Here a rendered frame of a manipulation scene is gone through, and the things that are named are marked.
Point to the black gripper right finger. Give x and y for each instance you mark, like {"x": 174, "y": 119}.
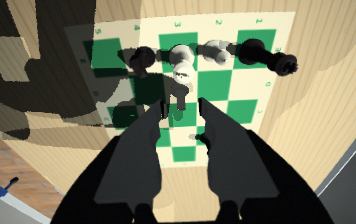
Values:
{"x": 243, "y": 168}

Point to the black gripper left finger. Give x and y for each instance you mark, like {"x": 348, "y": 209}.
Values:
{"x": 125, "y": 173}

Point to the green and cream chessboard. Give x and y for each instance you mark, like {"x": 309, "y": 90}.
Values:
{"x": 103, "y": 51}

